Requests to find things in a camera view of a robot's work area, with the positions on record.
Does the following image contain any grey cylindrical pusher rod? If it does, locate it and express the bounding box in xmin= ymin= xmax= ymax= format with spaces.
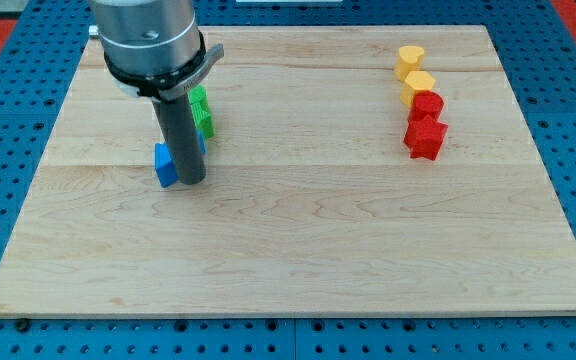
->
xmin=152 ymin=96 xmax=206 ymax=185

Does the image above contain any green star block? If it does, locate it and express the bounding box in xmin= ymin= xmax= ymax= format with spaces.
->
xmin=191 ymin=103 xmax=214 ymax=139

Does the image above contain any blue cube block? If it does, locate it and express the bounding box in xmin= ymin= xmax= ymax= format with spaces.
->
xmin=196 ymin=129 xmax=207 ymax=155

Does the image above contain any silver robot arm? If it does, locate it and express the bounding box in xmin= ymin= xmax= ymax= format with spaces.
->
xmin=89 ymin=0 xmax=224 ymax=185

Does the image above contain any wooden board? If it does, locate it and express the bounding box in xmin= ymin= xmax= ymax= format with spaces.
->
xmin=0 ymin=25 xmax=576 ymax=319

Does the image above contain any red star block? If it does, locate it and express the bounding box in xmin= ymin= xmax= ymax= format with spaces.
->
xmin=404 ymin=115 xmax=448 ymax=161

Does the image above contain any yellow heart block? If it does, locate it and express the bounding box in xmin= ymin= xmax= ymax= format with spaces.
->
xmin=394 ymin=45 xmax=425 ymax=81

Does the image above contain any yellow hexagon block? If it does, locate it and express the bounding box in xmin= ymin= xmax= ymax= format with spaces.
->
xmin=400 ymin=70 xmax=436 ymax=108

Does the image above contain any red cylinder block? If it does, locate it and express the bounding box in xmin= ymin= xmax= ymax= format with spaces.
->
xmin=408 ymin=91 xmax=444 ymax=122

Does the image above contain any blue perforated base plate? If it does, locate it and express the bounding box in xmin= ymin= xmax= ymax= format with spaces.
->
xmin=0 ymin=1 xmax=576 ymax=359

